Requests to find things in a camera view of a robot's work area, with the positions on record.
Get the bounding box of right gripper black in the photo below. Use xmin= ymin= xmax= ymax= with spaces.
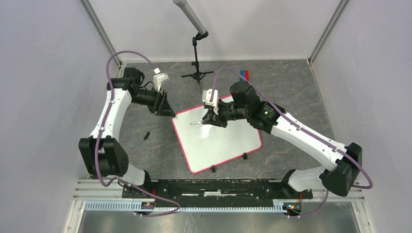
xmin=202 ymin=100 xmax=249 ymax=128

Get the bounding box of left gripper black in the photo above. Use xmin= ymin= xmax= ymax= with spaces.
xmin=131 ymin=86 xmax=175 ymax=118

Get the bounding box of black marker cap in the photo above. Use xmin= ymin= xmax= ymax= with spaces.
xmin=143 ymin=132 xmax=150 ymax=140

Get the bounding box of whiteboard with pink frame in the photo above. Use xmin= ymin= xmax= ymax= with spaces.
xmin=172 ymin=105 xmax=263 ymax=174

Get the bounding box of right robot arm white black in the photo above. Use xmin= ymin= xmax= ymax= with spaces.
xmin=201 ymin=81 xmax=362 ymax=198

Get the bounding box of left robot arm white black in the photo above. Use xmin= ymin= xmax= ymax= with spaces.
xmin=78 ymin=67 xmax=175 ymax=198

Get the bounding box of black tripod stand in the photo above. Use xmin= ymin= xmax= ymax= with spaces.
xmin=181 ymin=31 xmax=214 ymax=94

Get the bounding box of blue red eraser block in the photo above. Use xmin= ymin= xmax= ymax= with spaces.
xmin=240 ymin=70 xmax=249 ymax=80

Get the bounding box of grey microphone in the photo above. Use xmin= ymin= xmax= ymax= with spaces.
xmin=173 ymin=0 xmax=207 ymax=35

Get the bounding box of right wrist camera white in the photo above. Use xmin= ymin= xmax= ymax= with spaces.
xmin=202 ymin=89 xmax=219 ymax=114

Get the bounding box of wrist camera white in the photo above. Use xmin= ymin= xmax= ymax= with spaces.
xmin=202 ymin=89 xmax=219 ymax=114
xmin=153 ymin=68 xmax=169 ymax=92

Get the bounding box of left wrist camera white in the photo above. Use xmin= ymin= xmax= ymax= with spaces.
xmin=153 ymin=68 xmax=169 ymax=92

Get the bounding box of white slotted cable duct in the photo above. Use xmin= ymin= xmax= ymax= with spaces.
xmin=85 ymin=200 xmax=299 ymax=213

